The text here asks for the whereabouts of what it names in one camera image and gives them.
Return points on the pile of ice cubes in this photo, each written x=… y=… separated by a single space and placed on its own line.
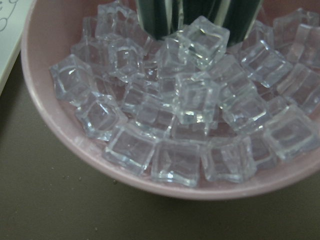
x=187 y=107

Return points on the pink bowl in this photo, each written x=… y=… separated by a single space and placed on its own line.
x=51 y=28

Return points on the cream serving tray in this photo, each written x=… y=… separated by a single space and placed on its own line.
x=13 y=14

